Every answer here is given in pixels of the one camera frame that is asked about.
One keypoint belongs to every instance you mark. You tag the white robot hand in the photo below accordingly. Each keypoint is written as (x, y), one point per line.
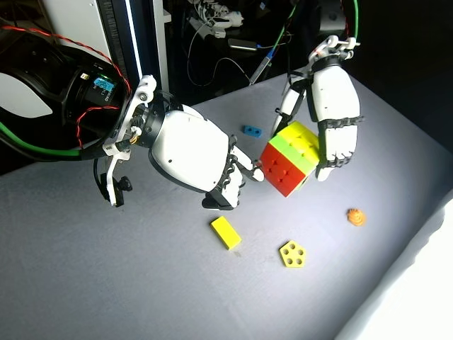
(334, 95)
(191, 152)

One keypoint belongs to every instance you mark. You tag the colourful puzzle cube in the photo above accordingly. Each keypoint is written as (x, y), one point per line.
(283, 173)

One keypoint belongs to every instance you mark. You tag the spare white robot hand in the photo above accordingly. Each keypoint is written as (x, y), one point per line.
(231, 17)

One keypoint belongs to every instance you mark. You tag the blue rectangular block with holes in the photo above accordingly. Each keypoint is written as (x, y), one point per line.
(253, 131)

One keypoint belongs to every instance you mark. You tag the yellow rectangular block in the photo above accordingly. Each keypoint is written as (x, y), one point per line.
(226, 232)

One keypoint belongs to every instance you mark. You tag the silver flat device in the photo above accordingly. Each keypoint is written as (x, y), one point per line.
(242, 44)

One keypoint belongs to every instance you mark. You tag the orange swirl toy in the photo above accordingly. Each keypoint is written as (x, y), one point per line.
(356, 217)

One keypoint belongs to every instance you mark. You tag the grey table cloth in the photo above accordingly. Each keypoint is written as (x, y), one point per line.
(106, 265)

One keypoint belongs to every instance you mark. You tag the yellow pentagon block with holes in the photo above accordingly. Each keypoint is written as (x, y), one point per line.
(293, 254)

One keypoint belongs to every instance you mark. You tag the white cabinet with black strip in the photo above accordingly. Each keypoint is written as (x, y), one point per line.
(78, 21)

